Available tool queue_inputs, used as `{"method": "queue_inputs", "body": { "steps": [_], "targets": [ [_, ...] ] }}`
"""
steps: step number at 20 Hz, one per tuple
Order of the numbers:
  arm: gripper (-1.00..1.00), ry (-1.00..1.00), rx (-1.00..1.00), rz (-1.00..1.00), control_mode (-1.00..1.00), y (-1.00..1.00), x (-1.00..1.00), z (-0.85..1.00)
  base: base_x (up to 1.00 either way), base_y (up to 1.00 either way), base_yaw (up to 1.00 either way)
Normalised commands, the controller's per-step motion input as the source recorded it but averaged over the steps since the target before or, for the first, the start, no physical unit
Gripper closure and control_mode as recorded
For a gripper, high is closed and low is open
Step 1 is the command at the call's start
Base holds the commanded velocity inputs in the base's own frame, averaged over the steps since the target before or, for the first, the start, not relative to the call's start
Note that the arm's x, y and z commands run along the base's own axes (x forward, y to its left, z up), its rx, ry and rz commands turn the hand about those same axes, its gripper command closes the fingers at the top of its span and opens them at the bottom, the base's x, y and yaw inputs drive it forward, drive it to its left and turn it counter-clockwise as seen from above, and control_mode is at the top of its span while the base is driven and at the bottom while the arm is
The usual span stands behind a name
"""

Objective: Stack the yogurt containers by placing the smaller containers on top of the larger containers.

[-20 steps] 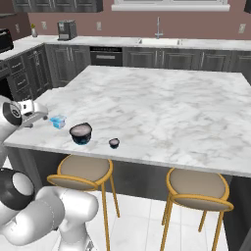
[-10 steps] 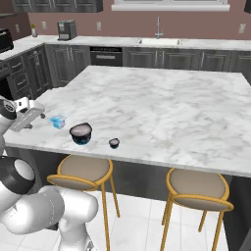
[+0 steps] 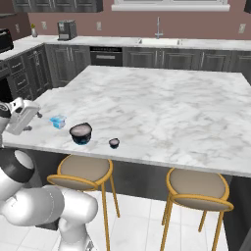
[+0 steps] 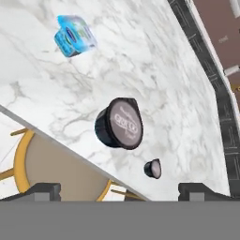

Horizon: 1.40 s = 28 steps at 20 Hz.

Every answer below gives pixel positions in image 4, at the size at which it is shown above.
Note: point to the round stool with gold frame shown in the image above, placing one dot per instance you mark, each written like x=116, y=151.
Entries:
x=56, y=168

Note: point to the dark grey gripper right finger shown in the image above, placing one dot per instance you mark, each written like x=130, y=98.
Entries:
x=195, y=191

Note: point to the brown cupboard run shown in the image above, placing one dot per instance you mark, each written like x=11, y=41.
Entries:
x=222, y=37

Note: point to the large black yogurt container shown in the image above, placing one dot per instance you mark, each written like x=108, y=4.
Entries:
x=122, y=123

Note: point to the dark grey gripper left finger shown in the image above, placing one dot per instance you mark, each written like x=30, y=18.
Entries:
x=43, y=191

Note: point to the small black yogurt container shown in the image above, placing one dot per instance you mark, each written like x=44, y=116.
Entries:
x=153, y=168

